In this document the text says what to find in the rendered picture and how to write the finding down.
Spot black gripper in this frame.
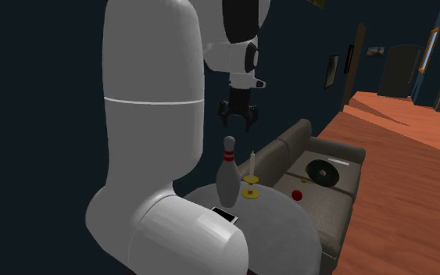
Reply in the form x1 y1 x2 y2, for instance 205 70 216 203
218 87 259 134

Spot grey bowling pin red stripes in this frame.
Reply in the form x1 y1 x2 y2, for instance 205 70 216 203
215 135 241 209

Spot white candle in gold holder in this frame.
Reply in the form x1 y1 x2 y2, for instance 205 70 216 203
241 150 260 200

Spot white-framed black phone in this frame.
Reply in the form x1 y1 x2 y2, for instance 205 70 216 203
210 206 240 225

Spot black round disc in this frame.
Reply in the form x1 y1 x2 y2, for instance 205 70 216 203
305 159 341 188

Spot grey round table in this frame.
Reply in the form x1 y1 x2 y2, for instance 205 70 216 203
182 182 324 275

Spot grey-brown sofa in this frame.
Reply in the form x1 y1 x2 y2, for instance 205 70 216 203
238 118 367 275

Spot narrow dark framed wall picture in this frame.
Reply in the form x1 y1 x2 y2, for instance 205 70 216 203
343 44 355 75

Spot brown wooden door frame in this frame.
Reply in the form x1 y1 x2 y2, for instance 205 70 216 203
340 23 367 113

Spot gold framed wall mirror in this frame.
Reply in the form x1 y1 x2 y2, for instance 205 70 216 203
417 26 440 75

